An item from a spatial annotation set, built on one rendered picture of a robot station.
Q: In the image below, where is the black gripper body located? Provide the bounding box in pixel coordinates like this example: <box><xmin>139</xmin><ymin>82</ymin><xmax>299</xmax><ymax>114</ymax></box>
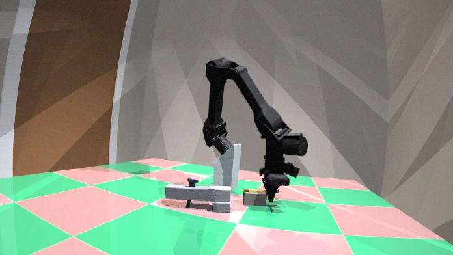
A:
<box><xmin>259</xmin><ymin>153</ymin><xmax>290</xmax><ymax>186</ymax></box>

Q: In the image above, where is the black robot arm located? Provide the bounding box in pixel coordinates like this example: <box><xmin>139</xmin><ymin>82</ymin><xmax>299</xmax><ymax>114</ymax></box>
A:
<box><xmin>203</xmin><ymin>57</ymin><xmax>308</xmax><ymax>157</ymax></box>

